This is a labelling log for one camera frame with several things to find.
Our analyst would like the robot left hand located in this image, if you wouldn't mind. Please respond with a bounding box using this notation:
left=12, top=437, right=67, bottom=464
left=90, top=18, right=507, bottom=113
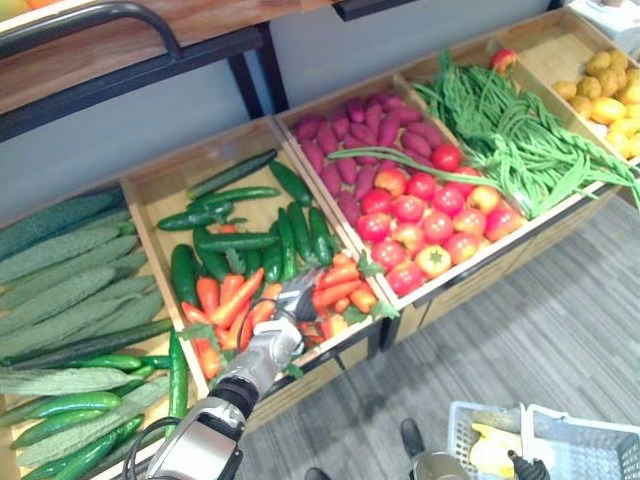
left=274, top=268, right=330, bottom=325

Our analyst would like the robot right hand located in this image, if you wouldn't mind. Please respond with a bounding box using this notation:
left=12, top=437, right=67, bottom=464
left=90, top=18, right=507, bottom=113
left=507, top=448, right=551, bottom=480

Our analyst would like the grey plastic shopping basket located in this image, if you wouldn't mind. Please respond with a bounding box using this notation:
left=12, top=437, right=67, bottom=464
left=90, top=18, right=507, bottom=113
left=446, top=399, right=640, bottom=480

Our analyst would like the long green vegetable stem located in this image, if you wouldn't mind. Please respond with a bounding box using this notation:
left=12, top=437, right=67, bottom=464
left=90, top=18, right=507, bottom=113
left=327, top=146, right=531, bottom=212

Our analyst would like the yellow chicory head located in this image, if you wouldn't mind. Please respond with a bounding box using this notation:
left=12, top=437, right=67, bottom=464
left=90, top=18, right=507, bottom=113
left=468, top=421, right=525, bottom=479

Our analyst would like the robot right dark foot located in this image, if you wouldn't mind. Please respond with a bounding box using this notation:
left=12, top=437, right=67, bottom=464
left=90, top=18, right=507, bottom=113
left=399, top=418, right=427, bottom=459

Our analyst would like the yellow red tomato green star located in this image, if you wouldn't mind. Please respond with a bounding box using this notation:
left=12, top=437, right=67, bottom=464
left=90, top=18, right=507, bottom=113
left=414, top=244, right=453, bottom=281

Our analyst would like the long dark green cucumber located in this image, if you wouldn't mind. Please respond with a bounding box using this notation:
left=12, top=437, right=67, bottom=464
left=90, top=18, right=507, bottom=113
left=0, top=317, right=174, bottom=369
left=187, top=148, right=279, bottom=201

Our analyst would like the pale green bitter melon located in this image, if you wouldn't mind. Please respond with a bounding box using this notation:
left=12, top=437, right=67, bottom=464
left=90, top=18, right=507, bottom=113
left=0, top=292, right=166, bottom=359
left=0, top=277, right=157, bottom=351
left=0, top=266, right=118, bottom=338
left=0, top=367, right=144, bottom=397
left=17, top=374, right=172, bottom=469
left=14, top=234, right=141, bottom=297
left=0, top=192, right=126, bottom=259
left=0, top=225, right=123, bottom=286

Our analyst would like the grey shelf back panel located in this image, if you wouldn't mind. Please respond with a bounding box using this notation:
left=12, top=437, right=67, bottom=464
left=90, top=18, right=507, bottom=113
left=0, top=47, right=281, bottom=226
left=269, top=0, right=569, bottom=111

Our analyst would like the green long bean bunch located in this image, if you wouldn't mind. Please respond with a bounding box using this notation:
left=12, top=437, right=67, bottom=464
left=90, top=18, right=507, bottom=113
left=413, top=48, right=640, bottom=220

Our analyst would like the wooden upper display tray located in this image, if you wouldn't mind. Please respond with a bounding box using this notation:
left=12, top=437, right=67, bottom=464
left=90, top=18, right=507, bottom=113
left=0, top=0, right=341, bottom=117

